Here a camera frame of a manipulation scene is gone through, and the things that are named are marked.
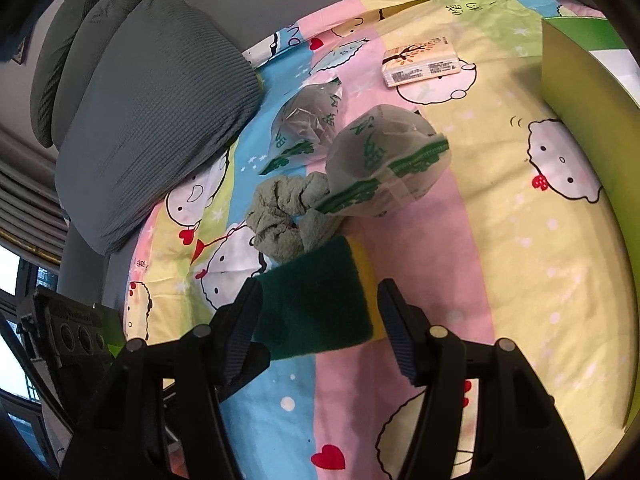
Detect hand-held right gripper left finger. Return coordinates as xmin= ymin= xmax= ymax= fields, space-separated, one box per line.
xmin=60 ymin=276 xmax=273 ymax=480

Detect small green-printed plastic bag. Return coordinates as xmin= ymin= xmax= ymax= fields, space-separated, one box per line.
xmin=260 ymin=77 xmax=345 ymax=176

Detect green cardboard box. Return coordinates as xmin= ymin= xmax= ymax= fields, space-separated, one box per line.
xmin=540 ymin=14 xmax=640 ymax=433

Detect large grey ribbed cushion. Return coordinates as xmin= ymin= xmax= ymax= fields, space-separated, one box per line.
xmin=52 ymin=0 xmax=263 ymax=256

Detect green and yellow scouring sponge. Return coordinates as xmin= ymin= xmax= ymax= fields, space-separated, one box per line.
xmin=252 ymin=236 xmax=388 ymax=361

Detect window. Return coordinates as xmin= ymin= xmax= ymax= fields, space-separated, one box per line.
xmin=0 ymin=240 xmax=63 ymax=471

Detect green crumpled cloth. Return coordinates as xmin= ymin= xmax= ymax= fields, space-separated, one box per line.
xmin=245 ymin=172 xmax=346 ymax=265

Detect printed cartoon blanket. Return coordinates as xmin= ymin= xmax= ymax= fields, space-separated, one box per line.
xmin=120 ymin=0 xmax=631 ymax=480

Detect large green-printed plastic bag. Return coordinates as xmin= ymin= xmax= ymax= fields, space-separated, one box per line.
xmin=315 ymin=104 xmax=452 ymax=218

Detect beige tissue pack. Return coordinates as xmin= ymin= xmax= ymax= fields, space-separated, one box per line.
xmin=381 ymin=36 xmax=462 ymax=88

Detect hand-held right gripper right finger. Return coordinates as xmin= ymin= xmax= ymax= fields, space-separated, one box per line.
xmin=376 ymin=279 xmax=586 ymax=480

